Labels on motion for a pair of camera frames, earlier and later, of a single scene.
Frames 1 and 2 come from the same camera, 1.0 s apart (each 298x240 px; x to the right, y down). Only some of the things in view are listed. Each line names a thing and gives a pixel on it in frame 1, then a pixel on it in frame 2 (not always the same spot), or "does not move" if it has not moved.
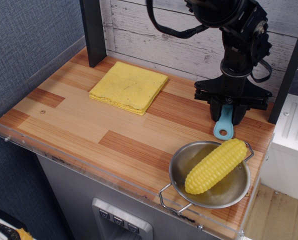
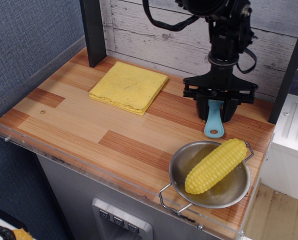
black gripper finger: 239,112 to 229,108
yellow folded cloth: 131,87 does not move
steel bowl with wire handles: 185,161 does not move
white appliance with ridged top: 287,168 does not move
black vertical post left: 92,18 does not move
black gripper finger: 216,108 to 203,106
